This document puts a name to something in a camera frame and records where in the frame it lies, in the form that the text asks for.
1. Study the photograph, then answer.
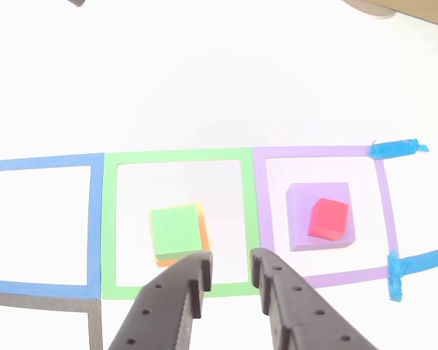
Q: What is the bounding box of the polymaker cardboard box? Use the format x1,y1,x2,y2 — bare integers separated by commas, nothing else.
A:
381,0,438,28

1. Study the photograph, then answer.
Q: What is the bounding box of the purple square frame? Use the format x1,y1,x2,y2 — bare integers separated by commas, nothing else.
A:
252,145,401,289

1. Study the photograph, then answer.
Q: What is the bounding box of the small red cube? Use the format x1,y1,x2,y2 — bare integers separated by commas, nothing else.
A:
307,198,350,241

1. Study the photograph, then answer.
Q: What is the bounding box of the blue square frame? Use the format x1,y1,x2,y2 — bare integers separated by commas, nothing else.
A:
0,152,106,300

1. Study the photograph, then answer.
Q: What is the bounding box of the purple square block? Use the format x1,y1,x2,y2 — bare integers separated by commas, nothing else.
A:
285,182,357,252

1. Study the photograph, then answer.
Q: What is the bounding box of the green square frame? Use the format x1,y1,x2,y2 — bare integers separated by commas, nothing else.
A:
101,147,261,300

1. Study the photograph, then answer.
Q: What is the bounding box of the green cube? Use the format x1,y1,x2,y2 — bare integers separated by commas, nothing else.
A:
149,204,204,256

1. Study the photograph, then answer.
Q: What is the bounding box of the black square frame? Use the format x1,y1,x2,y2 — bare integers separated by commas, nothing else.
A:
0,290,104,350

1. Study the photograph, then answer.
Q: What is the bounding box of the orange cube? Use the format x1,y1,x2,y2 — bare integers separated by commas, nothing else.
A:
149,202,212,269

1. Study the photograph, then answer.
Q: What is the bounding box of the twisted blue tape strip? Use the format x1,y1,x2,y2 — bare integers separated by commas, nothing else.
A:
369,138,430,160

